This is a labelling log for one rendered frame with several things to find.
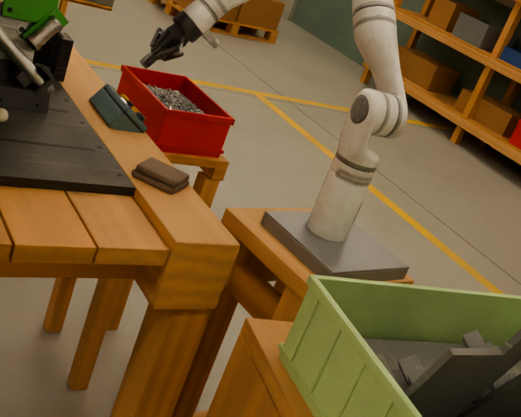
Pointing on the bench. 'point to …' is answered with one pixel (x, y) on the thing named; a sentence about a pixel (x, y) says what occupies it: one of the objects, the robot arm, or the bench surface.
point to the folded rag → (161, 175)
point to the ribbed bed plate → (14, 26)
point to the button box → (117, 111)
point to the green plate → (27, 9)
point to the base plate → (50, 150)
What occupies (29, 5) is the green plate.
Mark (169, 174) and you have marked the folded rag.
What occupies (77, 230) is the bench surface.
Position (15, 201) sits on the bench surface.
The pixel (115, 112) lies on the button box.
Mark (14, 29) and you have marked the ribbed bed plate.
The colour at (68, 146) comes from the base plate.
